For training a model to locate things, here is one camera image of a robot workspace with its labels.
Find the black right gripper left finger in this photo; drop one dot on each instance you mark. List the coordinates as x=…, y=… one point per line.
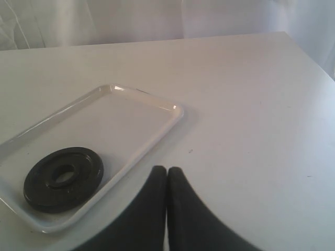
x=141, y=226

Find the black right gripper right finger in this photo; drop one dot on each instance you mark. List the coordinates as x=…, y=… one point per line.
x=191, y=225

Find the black weight plate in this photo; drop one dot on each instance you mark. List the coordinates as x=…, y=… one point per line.
x=63, y=180

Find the white rectangular plastic tray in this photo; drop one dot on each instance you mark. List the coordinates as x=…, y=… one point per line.
x=120, y=124

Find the white backdrop curtain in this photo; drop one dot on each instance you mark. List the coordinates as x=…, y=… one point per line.
x=42, y=24

